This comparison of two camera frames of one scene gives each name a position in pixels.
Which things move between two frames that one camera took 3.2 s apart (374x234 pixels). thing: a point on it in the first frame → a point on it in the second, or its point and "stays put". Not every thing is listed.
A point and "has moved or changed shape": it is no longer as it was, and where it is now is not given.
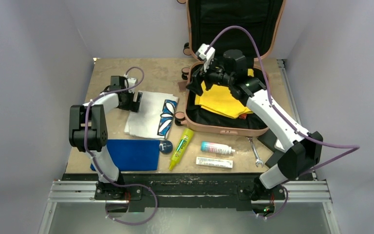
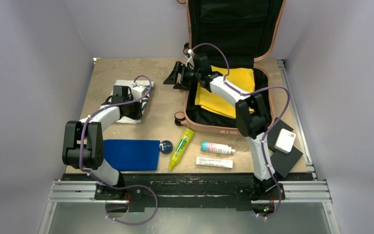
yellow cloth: [218, 99] stays put
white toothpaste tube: [214, 147] stays put
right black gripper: [195, 86] → [178, 68]
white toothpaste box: [215, 162] stays put
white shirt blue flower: [155, 119] has moved or changed shape
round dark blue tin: [165, 146] stays put
